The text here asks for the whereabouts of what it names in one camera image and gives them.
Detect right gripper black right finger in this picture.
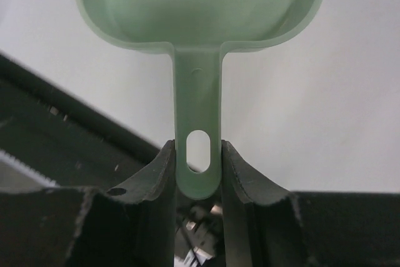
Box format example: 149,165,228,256
221,141,289,266

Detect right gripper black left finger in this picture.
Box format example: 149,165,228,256
107,141,176,266

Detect green dustpan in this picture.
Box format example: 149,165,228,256
76,0,323,199

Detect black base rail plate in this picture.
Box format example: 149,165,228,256
1,57,226,266

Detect white slotted cable duct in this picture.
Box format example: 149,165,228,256
1,149,59,187

